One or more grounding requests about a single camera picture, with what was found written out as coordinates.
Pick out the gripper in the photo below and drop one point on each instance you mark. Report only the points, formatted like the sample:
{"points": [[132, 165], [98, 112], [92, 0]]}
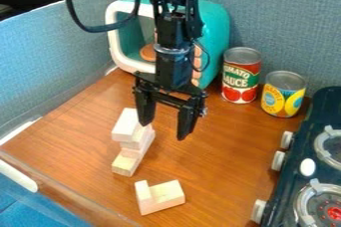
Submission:
{"points": [[174, 68]]}

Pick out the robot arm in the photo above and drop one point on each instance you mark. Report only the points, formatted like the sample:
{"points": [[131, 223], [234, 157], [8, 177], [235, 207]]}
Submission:
{"points": [[171, 22]]}

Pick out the wooden rectangle block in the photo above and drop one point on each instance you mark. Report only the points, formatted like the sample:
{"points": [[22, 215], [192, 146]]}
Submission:
{"points": [[125, 125]]}

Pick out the wooden stepped block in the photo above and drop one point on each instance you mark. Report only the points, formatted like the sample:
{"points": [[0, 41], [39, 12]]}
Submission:
{"points": [[133, 154]]}

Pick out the wooden L block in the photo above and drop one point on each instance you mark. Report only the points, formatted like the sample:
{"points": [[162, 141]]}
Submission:
{"points": [[159, 197]]}

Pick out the red tomato sauce can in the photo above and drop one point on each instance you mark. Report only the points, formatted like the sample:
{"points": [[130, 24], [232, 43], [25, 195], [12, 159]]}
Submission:
{"points": [[240, 75]]}

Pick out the teal toy microwave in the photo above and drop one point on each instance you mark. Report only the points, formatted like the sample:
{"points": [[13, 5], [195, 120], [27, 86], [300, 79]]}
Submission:
{"points": [[208, 28]]}

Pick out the yellow fruit can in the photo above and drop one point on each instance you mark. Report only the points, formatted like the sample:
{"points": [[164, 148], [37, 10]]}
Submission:
{"points": [[283, 94]]}

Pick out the toy stove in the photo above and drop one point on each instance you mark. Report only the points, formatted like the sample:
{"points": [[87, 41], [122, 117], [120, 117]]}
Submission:
{"points": [[306, 161]]}

